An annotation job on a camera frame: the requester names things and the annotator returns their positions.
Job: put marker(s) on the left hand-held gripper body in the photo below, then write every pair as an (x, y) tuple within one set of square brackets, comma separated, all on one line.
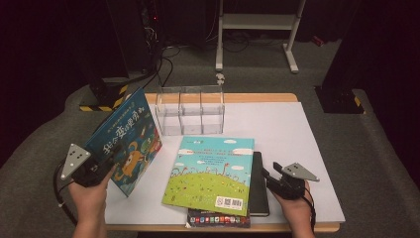
[(82, 168)]

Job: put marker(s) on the person's right hand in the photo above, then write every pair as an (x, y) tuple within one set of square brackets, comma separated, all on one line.
[(295, 213)]

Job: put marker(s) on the black notebook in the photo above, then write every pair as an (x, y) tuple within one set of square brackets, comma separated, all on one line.
[(259, 188)]

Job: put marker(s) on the small red object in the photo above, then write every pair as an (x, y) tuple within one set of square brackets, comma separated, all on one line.
[(317, 40)]

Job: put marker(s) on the black base with yellow stripes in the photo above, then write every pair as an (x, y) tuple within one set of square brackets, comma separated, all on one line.
[(336, 100), (105, 95)]

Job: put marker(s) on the small white floor object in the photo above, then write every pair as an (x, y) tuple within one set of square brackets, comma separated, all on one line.
[(220, 78)]

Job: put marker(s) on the white table mat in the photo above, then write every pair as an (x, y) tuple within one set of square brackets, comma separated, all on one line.
[(280, 139)]

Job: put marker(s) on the clear acrylic book rack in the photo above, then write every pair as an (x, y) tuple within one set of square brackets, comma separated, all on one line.
[(191, 112)]

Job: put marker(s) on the light blue picture book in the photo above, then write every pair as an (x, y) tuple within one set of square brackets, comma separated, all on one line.
[(211, 175)]

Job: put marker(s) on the dark equipment cabinet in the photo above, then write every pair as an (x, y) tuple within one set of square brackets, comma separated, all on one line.
[(132, 33)]

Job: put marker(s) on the white metal stand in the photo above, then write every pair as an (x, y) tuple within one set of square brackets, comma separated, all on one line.
[(257, 21)]

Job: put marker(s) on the purple magazine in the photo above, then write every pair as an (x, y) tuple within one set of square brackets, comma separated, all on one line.
[(218, 219)]

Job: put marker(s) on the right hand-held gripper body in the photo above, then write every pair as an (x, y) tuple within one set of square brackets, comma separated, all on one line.
[(290, 186)]

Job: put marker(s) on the dark blue picture book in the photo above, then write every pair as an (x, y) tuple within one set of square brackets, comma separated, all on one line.
[(130, 139)]

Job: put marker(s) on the person's left hand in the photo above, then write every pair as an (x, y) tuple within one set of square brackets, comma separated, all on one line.
[(89, 205)]

